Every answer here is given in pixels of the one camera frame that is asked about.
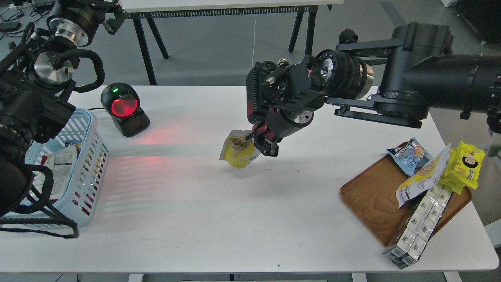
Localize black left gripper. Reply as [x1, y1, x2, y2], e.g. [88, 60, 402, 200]
[47, 0, 128, 47]

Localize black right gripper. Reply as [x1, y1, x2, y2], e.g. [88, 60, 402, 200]
[245, 59, 324, 157]

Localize yellow white snack pouch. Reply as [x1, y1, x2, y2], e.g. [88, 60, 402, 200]
[395, 143, 451, 208]
[219, 130, 261, 168]

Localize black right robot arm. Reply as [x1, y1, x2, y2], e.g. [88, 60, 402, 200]
[245, 23, 501, 157]

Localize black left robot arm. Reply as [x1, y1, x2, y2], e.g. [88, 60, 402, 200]
[0, 0, 127, 239]

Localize light blue plastic basket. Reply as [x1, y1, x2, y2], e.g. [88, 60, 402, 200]
[1, 108, 109, 228]

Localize white snack packet in basket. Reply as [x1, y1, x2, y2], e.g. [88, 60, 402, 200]
[41, 143, 79, 203]

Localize blue snack bag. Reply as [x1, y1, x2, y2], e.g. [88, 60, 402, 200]
[386, 137, 433, 176]

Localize white boxed snack multipack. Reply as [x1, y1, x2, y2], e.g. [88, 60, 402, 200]
[382, 184, 452, 269]

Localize yellow snack pack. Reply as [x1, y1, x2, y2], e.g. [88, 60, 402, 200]
[439, 141, 485, 195]

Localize background white table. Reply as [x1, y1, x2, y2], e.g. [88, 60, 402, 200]
[119, 0, 344, 85]

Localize black barcode scanner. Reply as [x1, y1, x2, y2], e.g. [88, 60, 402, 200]
[101, 82, 150, 137]

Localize brown wooden tray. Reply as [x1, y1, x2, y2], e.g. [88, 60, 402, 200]
[340, 154, 472, 247]

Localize floor cables and power strip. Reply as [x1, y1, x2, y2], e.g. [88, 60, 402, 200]
[0, 0, 55, 40]

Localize white hanging cable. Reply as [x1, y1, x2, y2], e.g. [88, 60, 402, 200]
[250, 15, 257, 86]

